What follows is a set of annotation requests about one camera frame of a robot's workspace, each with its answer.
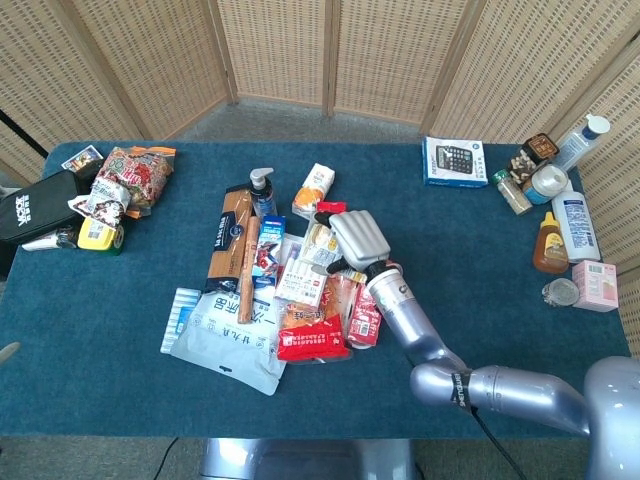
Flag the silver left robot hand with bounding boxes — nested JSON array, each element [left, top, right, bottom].
[[0, 341, 22, 370]]

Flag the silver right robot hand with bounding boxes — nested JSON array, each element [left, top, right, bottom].
[[313, 209, 392, 277]]

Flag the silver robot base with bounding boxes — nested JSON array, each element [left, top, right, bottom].
[[199, 438, 417, 480]]

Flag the red foil packet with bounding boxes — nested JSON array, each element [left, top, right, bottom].
[[275, 314, 355, 363]]

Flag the spaghetti packet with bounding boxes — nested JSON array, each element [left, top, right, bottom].
[[201, 185, 257, 295]]

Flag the orange and white carton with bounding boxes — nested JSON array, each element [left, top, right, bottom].
[[291, 162, 337, 218]]

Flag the pastel highlighter marker pack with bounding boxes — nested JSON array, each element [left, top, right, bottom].
[[273, 238, 330, 306]]

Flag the red sleeve cup pack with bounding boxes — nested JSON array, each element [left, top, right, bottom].
[[345, 272, 385, 351]]

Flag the blue toothpaste box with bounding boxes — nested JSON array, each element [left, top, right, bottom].
[[251, 215, 288, 290]]

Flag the dark blue pump bottle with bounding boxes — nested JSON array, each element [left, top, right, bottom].
[[248, 168, 279, 218]]

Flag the brown wooden rolling pin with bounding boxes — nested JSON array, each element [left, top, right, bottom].
[[236, 215, 263, 326]]

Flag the white and black tube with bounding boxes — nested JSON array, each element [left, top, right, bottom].
[[20, 226, 82, 253]]

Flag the blue calculator box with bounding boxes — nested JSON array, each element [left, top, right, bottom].
[[421, 135, 491, 190]]

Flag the blue carpet table cover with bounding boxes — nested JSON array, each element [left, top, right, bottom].
[[0, 140, 632, 442]]

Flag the yellow and green container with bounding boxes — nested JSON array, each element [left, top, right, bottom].
[[76, 215, 127, 257]]

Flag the black zip bag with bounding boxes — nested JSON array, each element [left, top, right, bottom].
[[0, 169, 95, 247]]

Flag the green cap spice bottle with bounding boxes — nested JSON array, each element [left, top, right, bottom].
[[491, 169, 535, 217]]

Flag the large white resealable bag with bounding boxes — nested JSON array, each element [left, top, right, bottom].
[[159, 286, 288, 398]]

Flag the brown and white snack bag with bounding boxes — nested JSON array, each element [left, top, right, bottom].
[[66, 179, 133, 232]]

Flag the amber honey bottle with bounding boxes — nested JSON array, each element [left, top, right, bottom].
[[531, 210, 572, 275]]

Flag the white lid blue jar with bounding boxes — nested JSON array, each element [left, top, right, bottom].
[[529, 164, 572, 208]]

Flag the small glass jar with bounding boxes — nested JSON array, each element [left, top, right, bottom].
[[541, 278, 582, 308]]

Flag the small playing card box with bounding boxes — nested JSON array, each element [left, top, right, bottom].
[[60, 144, 105, 174]]

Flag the white lotion bottle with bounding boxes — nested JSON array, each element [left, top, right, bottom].
[[550, 189, 603, 264]]

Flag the red patterned snack bag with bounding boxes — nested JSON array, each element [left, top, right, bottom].
[[94, 145, 178, 220]]

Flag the clear bottle blue cap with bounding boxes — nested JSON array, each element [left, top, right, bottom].
[[554, 113, 613, 174]]

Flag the pink box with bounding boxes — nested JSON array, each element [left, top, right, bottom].
[[570, 259, 620, 314]]

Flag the black cable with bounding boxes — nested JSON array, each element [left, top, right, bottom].
[[468, 405, 530, 480]]

